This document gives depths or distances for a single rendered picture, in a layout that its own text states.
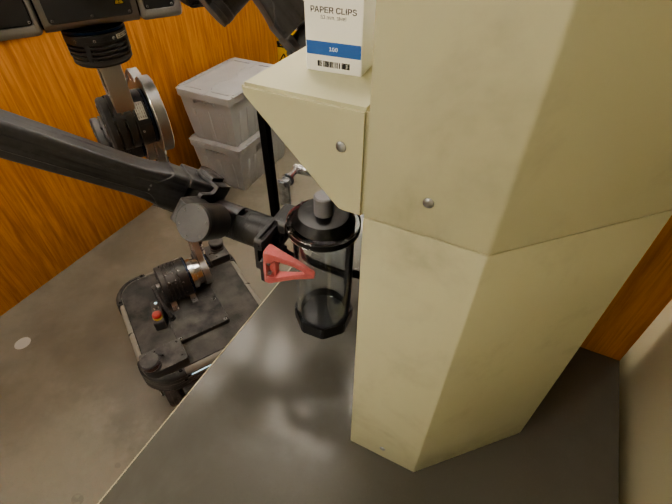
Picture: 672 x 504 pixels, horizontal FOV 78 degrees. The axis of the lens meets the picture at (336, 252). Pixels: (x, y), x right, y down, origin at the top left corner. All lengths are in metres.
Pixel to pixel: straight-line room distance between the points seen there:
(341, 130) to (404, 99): 0.06
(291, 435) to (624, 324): 0.62
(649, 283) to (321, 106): 0.65
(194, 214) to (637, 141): 0.51
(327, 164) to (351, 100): 0.06
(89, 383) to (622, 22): 2.10
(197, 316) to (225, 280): 0.23
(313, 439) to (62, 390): 1.58
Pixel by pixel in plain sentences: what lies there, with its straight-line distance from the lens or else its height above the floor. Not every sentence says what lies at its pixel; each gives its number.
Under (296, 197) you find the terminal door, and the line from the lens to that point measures 0.82.
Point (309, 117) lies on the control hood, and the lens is 0.35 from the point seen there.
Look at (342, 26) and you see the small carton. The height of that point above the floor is 1.55.
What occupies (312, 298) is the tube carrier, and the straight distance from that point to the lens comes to 0.66.
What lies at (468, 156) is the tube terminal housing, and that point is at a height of 1.49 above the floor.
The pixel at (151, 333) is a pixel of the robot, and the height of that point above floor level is 0.24.
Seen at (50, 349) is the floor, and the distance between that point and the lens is 2.37.
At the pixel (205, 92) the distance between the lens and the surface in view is 2.72.
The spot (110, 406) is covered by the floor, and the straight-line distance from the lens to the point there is 2.06.
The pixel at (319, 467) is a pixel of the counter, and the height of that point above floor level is 0.94.
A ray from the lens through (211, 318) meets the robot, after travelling 1.82.
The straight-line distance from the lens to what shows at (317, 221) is 0.58.
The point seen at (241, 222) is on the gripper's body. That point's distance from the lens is 0.67.
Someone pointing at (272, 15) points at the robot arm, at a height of 1.47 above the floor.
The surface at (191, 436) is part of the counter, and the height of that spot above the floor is 0.94.
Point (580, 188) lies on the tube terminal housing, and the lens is 0.37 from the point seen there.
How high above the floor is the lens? 1.64
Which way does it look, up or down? 43 degrees down
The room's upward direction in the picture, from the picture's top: straight up
